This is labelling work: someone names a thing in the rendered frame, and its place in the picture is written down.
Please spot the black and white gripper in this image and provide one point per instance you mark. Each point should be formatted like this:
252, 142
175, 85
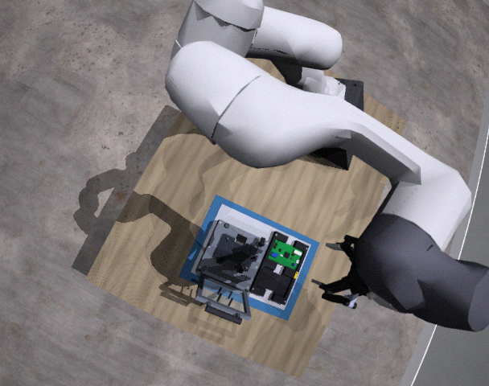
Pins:
346, 283

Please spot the green circuit board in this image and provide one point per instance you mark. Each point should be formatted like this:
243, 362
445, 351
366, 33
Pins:
285, 254

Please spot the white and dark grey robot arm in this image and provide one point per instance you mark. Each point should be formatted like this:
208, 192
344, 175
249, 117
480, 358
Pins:
262, 122

